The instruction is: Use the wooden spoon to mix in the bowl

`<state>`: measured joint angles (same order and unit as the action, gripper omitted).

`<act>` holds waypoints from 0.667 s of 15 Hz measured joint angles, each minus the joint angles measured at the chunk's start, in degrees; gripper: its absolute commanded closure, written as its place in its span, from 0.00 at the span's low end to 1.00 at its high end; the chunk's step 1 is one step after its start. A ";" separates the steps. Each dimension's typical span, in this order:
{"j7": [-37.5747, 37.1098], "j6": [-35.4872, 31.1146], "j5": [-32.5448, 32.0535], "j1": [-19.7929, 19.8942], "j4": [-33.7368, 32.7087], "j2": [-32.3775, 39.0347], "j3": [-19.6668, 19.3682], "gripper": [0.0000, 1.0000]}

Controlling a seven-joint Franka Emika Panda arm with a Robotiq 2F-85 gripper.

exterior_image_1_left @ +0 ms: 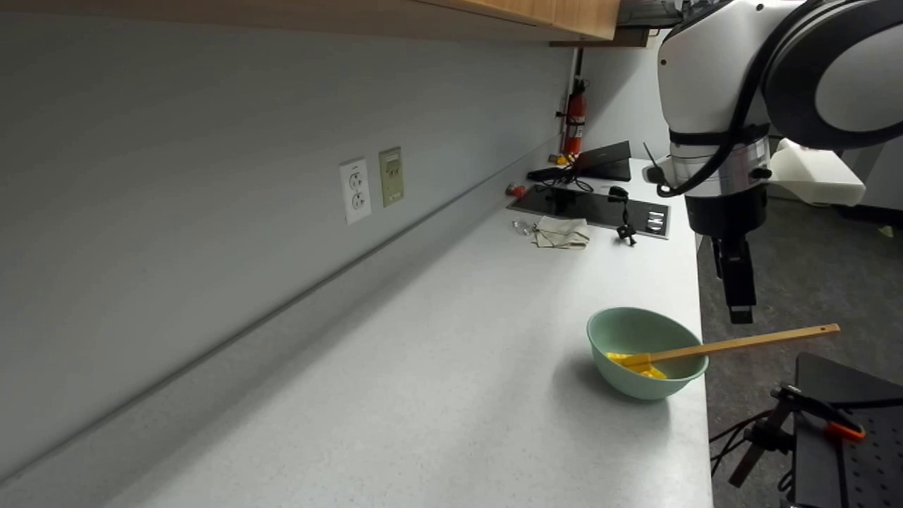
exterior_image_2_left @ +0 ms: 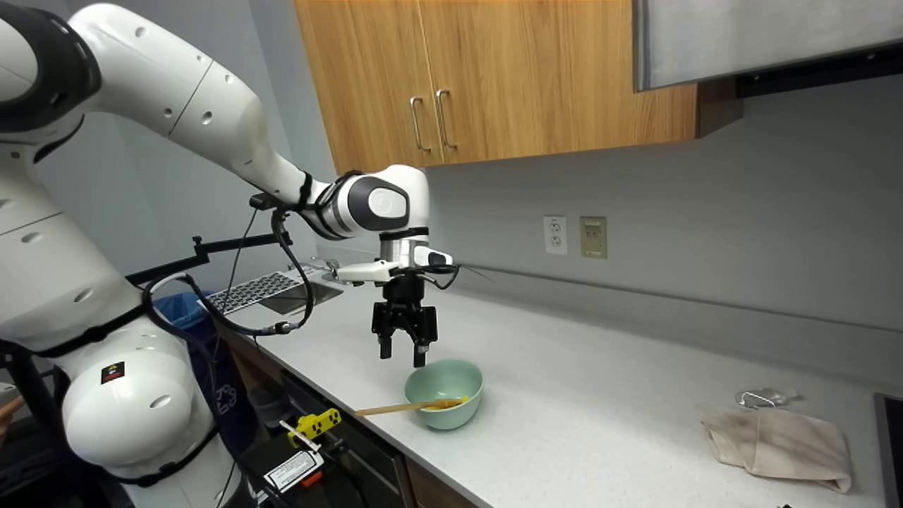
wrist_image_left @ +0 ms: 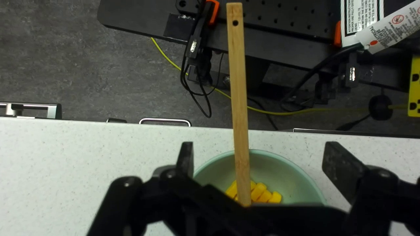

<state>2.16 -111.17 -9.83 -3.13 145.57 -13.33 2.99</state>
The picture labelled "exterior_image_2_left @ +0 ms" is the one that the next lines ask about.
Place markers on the wooden spoon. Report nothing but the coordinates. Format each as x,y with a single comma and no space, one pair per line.
397,408

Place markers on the stainless range hood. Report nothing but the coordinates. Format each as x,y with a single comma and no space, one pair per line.
752,37

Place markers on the beige cloth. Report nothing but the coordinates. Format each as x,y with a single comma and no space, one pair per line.
780,448

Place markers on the crumpled clear wrapper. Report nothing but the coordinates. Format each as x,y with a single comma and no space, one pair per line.
764,399

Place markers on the wooden wall cabinet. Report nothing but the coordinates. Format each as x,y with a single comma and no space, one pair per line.
524,74

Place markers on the blue bin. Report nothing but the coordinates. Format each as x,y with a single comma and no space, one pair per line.
177,310

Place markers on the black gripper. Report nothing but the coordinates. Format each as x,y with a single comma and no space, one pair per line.
403,311

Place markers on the beige wall switch plate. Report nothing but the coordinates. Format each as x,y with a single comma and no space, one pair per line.
592,238

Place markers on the yellow plastic calibration tool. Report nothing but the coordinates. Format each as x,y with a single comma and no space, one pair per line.
320,425

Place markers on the white power outlet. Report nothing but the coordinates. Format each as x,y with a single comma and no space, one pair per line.
553,235

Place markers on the mint green bowl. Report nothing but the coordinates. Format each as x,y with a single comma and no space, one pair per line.
451,406

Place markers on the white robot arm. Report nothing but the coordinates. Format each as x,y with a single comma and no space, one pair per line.
187,104

